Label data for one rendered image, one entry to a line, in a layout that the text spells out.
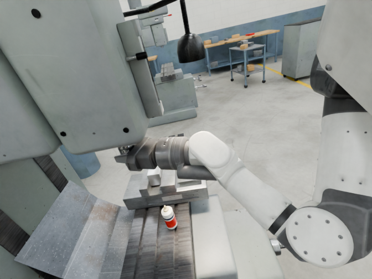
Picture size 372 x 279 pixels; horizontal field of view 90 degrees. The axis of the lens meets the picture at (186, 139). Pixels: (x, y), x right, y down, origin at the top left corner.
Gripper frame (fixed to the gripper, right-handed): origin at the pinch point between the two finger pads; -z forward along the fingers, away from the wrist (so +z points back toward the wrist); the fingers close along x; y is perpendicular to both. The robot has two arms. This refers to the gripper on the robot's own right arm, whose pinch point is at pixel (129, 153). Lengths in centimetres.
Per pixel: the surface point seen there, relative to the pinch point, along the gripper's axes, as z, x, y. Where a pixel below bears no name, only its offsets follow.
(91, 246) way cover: -23.7, 12.9, 33.9
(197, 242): 13.5, 1.0, 41.6
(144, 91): 10.7, -1.4, -17.0
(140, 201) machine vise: -9.9, -5.3, 28.8
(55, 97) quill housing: -0.9, 10.9, -21.5
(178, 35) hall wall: -184, -624, -8
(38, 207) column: -34.9, 12.7, 13.6
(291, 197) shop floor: 67, -97, 124
